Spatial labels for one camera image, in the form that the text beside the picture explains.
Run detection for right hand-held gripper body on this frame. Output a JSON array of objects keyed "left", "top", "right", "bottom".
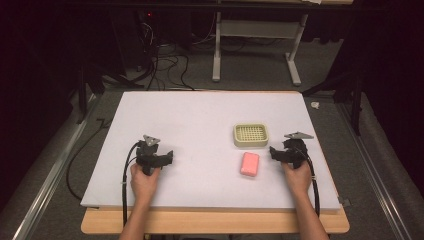
[{"left": 281, "top": 131, "right": 315, "bottom": 170}]

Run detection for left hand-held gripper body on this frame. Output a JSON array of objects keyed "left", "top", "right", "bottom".
[{"left": 134, "top": 134, "right": 165, "bottom": 176}]

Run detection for person's right hand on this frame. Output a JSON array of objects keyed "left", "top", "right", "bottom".
[{"left": 282, "top": 161, "right": 313, "bottom": 198}]

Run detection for person's left hand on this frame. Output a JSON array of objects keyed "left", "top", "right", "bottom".
[{"left": 129, "top": 163, "right": 163, "bottom": 202}]

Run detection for pink soap bar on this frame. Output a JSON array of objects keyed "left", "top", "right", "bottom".
[{"left": 239, "top": 151, "right": 261, "bottom": 178}]

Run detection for beige soap dish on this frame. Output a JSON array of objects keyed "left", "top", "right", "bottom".
[{"left": 232, "top": 122, "right": 270, "bottom": 149}]

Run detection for white table cover board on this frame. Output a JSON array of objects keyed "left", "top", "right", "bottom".
[{"left": 80, "top": 90, "right": 342, "bottom": 212}]

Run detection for wooden table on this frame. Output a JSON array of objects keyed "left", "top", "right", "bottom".
[{"left": 80, "top": 89, "right": 351, "bottom": 235}]

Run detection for black metal stand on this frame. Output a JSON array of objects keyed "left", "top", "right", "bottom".
[
  {"left": 75, "top": 62, "right": 145, "bottom": 125},
  {"left": 301, "top": 71, "right": 365, "bottom": 137}
]

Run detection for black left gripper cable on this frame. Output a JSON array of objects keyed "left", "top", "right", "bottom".
[{"left": 121, "top": 141, "right": 142, "bottom": 228}]

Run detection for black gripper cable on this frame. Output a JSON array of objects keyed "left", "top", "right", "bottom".
[
  {"left": 121, "top": 141, "right": 142, "bottom": 228},
  {"left": 297, "top": 146, "right": 322, "bottom": 218}
]

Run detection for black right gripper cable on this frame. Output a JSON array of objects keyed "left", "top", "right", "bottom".
[{"left": 297, "top": 146, "right": 322, "bottom": 218}]

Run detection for long black floor cable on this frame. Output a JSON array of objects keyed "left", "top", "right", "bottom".
[{"left": 65, "top": 117, "right": 113, "bottom": 202}]

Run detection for aluminium floor rail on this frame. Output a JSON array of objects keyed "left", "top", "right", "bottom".
[
  {"left": 11, "top": 95, "right": 102, "bottom": 240},
  {"left": 335, "top": 102, "right": 414, "bottom": 240}
]

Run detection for tangle of black floor cables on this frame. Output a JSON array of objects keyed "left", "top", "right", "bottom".
[{"left": 134, "top": 13, "right": 196, "bottom": 92}]

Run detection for white metal desk frame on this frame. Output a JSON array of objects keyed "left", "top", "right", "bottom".
[{"left": 211, "top": 11, "right": 310, "bottom": 87}]

